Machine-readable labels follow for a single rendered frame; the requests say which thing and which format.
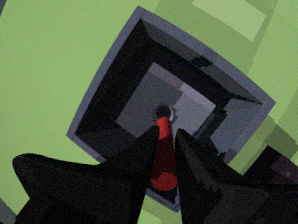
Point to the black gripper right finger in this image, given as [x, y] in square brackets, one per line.
[212, 193]

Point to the red peg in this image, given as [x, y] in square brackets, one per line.
[164, 175]

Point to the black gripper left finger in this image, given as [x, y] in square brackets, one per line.
[112, 190]

